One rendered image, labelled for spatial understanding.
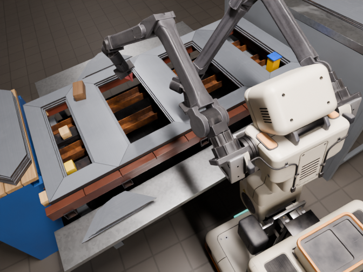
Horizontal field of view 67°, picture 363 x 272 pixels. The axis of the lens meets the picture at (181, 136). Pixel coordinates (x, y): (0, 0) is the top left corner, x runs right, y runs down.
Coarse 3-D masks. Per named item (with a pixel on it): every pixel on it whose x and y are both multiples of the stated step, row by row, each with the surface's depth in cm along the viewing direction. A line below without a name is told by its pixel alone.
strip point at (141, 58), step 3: (138, 57) 179; (141, 57) 178; (144, 57) 178; (147, 57) 177; (150, 57) 177; (138, 60) 176; (141, 60) 176; (144, 60) 176; (135, 63) 175; (138, 63) 175
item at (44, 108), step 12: (252, 36) 179; (264, 48) 172; (288, 60) 160; (228, 72) 160; (96, 84) 168; (144, 84) 163; (240, 84) 153; (48, 108) 162; (108, 108) 154; (228, 108) 142; (48, 120) 155; (84, 144) 141; (60, 156) 138; (60, 168) 132; (120, 168) 130; (96, 180) 127; (72, 192) 124
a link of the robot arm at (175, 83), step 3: (174, 78) 128; (177, 78) 127; (171, 81) 129; (174, 81) 128; (177, 81) 127; (171, 84) 128; (174, 84) 128; (177, 84) 127; (180, 84) 126; (171, 87) 129; (174, 87) 128; (177, 87) 127; (174, 90) 129; (177, 90) 127; (180, 93) 130
